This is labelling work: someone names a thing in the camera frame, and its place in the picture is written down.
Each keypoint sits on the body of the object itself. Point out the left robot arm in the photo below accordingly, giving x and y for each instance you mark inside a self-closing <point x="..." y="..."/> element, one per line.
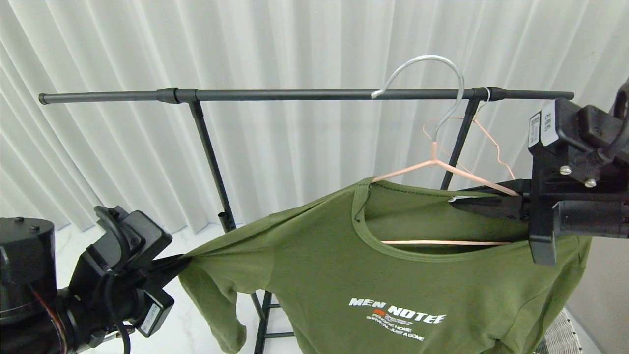
<point x="24" y="255"/>

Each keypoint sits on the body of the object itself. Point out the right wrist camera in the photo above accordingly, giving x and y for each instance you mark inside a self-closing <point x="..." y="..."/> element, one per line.
<point x="594" y="128"/>

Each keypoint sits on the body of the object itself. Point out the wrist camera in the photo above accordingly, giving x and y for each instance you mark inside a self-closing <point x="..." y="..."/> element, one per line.
<point x="145" y="241"/>
<point x="594" y="128"/>

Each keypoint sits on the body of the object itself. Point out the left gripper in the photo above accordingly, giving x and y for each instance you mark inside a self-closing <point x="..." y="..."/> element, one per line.
<point x="81" y="319"/>

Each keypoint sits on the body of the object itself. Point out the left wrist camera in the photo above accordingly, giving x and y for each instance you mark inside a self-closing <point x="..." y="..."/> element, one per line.
<point x="145" y="241"/>

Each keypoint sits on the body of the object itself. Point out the white curtain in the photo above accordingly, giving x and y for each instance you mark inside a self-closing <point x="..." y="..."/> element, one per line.
<point x="295" y="39"/>

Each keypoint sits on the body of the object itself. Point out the black clothes rack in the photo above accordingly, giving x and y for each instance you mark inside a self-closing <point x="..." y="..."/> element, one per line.
<point x="295" y="94"/>

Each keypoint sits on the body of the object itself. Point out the pink clothes hanger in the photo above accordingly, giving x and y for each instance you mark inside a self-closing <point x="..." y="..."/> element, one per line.
<point x="498" y="150"/>
<point x="435" y="152"/>

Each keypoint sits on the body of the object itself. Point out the white laundry basket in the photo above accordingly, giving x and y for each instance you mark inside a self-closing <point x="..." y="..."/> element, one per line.
<point x="555" y="339"/>

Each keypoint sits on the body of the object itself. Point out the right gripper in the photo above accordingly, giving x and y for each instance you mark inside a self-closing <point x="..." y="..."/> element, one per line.
<point x="543" y="221"/>

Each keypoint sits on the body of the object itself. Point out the green long-sleeved shirt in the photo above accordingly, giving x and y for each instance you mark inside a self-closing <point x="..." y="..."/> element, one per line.
<point x="344" y="275"/>

